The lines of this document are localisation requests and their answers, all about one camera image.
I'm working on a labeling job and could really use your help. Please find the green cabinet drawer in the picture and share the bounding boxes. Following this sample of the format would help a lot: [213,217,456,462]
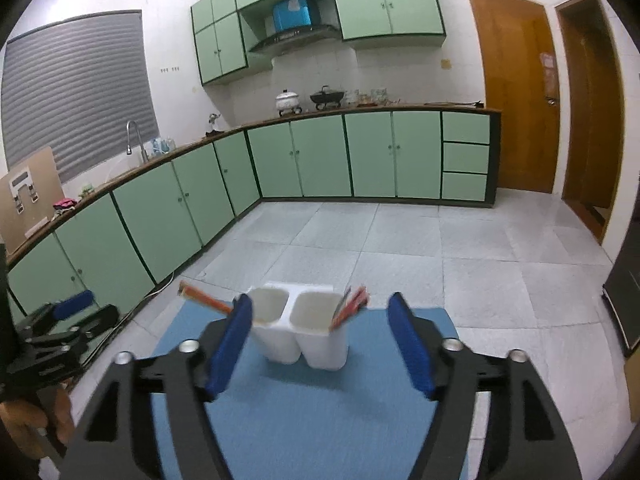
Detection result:
[442,111,491,143]
[442,143,490,173]
[441,173,488,200]

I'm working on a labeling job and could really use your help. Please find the grey window blind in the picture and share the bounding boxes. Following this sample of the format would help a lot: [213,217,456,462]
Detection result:
[0,10,160,183]

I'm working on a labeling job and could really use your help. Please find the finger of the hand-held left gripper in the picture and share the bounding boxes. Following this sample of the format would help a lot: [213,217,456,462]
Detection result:
[17,290,94,333]
[27,305,120,348]

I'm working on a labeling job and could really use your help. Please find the red chopstick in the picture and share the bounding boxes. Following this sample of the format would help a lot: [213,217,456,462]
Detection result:
[334,286,369,330]
[179,281,235,315]

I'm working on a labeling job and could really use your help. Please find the brown cardboard box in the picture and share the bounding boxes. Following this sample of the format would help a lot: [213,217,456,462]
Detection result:
[623,357,640,423]

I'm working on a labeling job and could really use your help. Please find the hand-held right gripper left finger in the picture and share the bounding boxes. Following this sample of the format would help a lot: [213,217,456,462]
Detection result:
[57,292,253,480]

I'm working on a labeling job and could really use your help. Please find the black glass cabinet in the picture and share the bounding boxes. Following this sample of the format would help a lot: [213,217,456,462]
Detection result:
[602,245,640,358]

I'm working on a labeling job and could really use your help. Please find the brown cardboard sheet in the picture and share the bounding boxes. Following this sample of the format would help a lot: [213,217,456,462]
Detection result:
[0,145,65,256]

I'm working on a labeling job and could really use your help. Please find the white two-compartment utensil holder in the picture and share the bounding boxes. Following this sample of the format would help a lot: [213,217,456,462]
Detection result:
[247,282,351,372]

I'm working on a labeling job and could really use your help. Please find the person's left hand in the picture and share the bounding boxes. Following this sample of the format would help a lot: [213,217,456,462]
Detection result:
[0,382,76,461]

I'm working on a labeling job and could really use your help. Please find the range hood with blue cover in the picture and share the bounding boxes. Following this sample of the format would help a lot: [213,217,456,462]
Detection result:
[248,0,340,55]

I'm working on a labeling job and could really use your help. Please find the white cooking pot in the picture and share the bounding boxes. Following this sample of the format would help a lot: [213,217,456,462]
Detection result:
[275,89,302,112]

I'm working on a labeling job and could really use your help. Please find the wooden chopstick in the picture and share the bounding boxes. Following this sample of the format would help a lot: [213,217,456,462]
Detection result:
[329,287,353,333]

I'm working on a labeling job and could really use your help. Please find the paper notice on door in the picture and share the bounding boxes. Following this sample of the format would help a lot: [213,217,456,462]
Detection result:
[540,51,557,98]

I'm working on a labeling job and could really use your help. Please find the open wooden door frame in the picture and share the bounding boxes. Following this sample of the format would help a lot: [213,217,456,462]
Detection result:
[554,0,626,246]

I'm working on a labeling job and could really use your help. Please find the metal kitchen faucet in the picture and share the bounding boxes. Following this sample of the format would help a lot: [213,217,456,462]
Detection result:
[125,120,149,163]

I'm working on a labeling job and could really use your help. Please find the white floor cable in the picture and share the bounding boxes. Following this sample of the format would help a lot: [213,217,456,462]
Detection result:
[147,272,176,298]

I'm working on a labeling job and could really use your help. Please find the green base cabinets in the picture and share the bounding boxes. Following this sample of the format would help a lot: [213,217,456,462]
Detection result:
[0,104,502,326]

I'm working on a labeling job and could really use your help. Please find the green wall cabinets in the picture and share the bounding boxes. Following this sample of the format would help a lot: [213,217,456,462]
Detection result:
[191,0,447,86]

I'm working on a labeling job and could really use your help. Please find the blue table mat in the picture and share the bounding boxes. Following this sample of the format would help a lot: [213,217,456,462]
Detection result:
[150,300,471,480]

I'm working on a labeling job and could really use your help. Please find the group of glass jars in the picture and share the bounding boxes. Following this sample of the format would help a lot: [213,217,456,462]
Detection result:
[345,87,391,106]

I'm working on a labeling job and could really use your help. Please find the closed wooden door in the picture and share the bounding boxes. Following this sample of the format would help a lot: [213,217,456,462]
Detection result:
[466,0,560,194]

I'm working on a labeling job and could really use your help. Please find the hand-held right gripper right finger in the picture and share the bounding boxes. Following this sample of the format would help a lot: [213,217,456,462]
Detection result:
[387,291,583,480]

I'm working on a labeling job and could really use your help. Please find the black wok with lid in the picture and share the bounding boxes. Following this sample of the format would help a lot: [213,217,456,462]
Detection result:
[309,86,346,109]

